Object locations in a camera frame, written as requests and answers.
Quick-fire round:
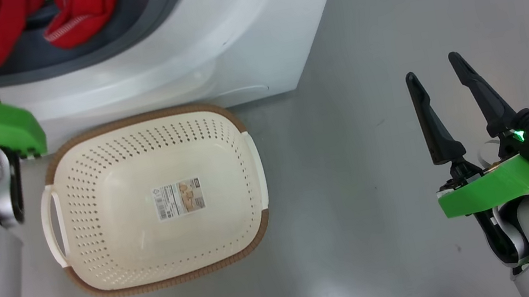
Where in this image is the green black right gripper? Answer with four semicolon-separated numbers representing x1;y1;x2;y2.
401;39;529;223

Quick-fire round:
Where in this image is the cream perforated laundry basket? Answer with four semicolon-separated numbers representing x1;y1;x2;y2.
27;94;281;297

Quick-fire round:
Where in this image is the white washing machine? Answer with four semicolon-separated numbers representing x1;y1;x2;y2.
0;0;373;162

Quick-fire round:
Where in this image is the paper product label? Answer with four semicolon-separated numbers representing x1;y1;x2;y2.
150;176;208;223

